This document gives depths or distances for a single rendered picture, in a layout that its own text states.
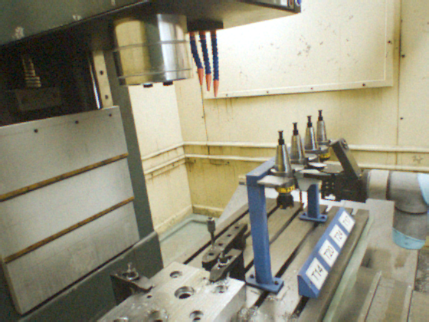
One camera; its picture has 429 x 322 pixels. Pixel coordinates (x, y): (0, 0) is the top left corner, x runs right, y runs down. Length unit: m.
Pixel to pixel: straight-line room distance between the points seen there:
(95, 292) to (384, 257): 1.08
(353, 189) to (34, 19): 0.85
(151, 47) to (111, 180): 0.65
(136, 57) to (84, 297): 0.86
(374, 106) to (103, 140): 1.10
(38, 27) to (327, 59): 1.16
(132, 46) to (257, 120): 1.18
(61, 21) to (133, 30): 0.15
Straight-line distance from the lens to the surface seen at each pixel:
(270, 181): 0.82
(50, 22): 0.77
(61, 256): 1.15
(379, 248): 1.50
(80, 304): 1.27
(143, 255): 1.40
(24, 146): 1.03
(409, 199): 0.91
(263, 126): 1.74
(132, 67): 0.66
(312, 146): 1.05
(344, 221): 1.24
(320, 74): 1.60
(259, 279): 0.98
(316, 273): 0.97
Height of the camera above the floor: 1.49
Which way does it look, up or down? 15 degrees down
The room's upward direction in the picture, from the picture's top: 7 degrees counter-clockwise
